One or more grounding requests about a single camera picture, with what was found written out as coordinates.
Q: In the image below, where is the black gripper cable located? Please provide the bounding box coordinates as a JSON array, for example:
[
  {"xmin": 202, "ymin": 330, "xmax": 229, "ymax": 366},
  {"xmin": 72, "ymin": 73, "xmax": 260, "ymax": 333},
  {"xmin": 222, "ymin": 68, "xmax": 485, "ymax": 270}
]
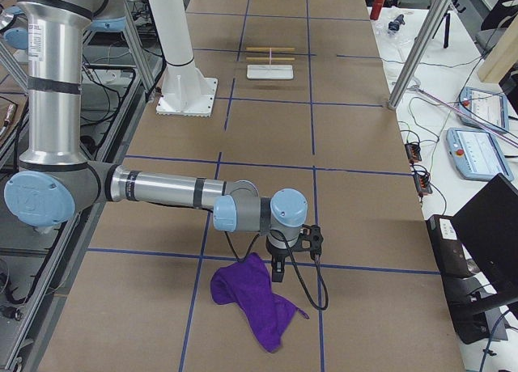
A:
[{"xmin": 223, "ymin": 225, "xmax": 329, "ymax": 311}]

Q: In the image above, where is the aluminium frame post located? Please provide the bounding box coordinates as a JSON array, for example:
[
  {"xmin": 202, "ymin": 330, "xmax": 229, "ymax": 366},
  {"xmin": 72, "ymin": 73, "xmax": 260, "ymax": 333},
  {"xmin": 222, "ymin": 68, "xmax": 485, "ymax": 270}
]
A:
[{"xmin": 388, "ymin": 0, "xmax": 451, "ymax": 110}]

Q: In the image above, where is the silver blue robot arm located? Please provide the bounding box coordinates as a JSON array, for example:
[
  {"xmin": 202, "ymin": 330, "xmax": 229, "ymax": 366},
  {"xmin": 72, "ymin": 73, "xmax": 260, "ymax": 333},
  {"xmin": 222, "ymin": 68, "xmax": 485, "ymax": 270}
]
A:
[{"xmin": 4, "ymin": 0, "xmax": 308, "ymax": 282}]

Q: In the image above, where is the red water bottle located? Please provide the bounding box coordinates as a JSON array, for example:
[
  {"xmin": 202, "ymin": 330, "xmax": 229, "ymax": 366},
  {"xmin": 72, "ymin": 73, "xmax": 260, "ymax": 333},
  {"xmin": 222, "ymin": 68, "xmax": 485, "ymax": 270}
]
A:
[{"xmin": 370, "ymin": 0, "xmax": 385, "ymax": 20}]

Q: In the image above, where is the front wooden rack rod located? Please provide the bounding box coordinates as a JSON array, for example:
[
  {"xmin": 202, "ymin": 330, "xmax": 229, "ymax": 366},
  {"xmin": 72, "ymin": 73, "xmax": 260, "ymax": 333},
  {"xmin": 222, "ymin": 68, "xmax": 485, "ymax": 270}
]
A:
[{"xmin": 246, "ymin": 57, "xmax": 296, "ymax": 63}]

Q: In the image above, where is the dark blue folded umbrella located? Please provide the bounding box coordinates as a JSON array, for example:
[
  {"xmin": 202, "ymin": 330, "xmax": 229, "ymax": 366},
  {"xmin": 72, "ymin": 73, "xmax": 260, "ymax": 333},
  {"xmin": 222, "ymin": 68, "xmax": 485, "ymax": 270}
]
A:
[{"xmin": 388, "ymin": 14, "xmax": 405, "ymax": 33}]

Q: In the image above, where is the rear wooden rack rod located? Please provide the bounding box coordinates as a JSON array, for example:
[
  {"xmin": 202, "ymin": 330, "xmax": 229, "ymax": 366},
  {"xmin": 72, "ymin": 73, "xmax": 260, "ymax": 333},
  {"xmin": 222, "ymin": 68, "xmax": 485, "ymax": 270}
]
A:
[{"xmin": 245, "ymin": 47, "xmax": 295, "ymax": 53}]

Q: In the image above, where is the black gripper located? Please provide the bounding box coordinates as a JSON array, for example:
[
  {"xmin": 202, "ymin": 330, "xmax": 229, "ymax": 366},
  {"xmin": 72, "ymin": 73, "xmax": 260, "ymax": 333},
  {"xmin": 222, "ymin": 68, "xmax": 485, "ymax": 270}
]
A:
[{"xmin": 266, "ymin": 239, "xmax": 288, "ymax": 282}]

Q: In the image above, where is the near teach pendant tablet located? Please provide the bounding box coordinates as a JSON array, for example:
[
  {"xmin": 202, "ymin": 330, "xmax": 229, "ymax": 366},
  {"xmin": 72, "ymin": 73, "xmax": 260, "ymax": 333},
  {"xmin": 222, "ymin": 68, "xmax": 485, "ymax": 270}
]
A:
[{"xmin": 446, "ymin": 128, "xmax": 514, "ymax": 181}]

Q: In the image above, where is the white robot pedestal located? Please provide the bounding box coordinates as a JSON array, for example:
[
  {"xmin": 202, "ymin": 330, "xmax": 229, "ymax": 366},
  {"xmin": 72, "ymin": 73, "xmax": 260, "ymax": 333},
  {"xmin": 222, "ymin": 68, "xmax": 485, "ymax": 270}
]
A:
[{"xmin": 149, "ymin": 0, "xmax": 218, "ymax": 117}]

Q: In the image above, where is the teach pendant tablet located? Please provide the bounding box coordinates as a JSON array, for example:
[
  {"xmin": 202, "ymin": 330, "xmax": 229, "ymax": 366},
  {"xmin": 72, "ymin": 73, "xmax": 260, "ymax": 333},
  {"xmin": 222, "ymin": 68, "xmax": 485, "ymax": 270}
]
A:
[
  {"xmin": 446, "ymin": 128, "xmax": 514, "ymax": 181},
  {"xmin": 458, "ymin": 87, "xmax": 509, "ymax": 133}
]

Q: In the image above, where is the white rack base tray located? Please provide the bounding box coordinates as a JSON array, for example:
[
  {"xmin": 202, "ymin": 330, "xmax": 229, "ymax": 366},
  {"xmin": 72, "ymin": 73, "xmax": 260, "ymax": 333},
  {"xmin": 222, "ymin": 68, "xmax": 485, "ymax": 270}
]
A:
[{"xmin": 246, "ymin": 65, "xmax": 294, "ymax": 80}]

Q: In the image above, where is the purple towel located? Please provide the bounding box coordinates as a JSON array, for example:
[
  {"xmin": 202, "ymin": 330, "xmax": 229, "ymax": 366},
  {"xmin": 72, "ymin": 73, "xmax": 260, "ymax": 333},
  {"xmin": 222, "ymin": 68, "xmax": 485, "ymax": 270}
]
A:
[{"xmin": 210, "ymin": 252, "xmax": 309, "ymax": 353}]

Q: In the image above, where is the wooden rack rod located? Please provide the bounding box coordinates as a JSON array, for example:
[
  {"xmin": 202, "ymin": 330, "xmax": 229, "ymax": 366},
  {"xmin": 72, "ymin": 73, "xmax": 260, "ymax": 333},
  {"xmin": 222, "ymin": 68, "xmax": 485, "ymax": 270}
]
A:
[
  {"xmin": 245, "ymin": 47, "xmax": 295, "ymax": 53},
  {"xmin": 246, "ymin": 57, "xmax": 296, "ymax": 63}
]

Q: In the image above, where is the far teach pendant tablet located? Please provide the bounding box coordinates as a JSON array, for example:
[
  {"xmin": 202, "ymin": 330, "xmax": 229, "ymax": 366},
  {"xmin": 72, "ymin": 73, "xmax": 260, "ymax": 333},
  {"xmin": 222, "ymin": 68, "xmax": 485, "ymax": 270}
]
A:
[{"xmin": 458, "ymin": 87, "xmax": 509, "ymax": 133}]

